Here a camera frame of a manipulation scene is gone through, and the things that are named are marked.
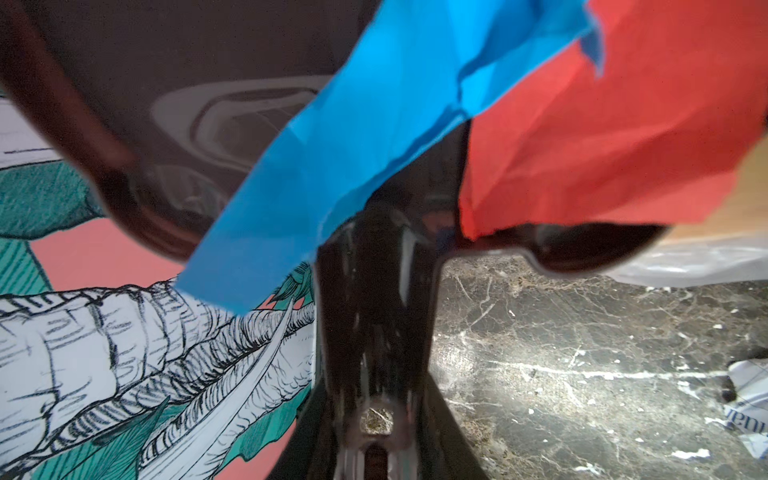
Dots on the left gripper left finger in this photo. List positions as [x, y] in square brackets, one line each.
[311, 450]

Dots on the red paper scrap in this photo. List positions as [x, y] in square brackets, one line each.
[656, 137]

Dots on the blue paper scrap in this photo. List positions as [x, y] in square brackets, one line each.
[420, 69]

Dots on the cream trash bin with liner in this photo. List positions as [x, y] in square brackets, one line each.
[730, 246]

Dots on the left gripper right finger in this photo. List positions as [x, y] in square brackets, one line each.
[444, 451]

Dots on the white printed paper scrap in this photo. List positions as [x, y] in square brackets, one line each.
[747, 413]

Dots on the dark brown dustpan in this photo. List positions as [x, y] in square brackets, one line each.
[127, 127]

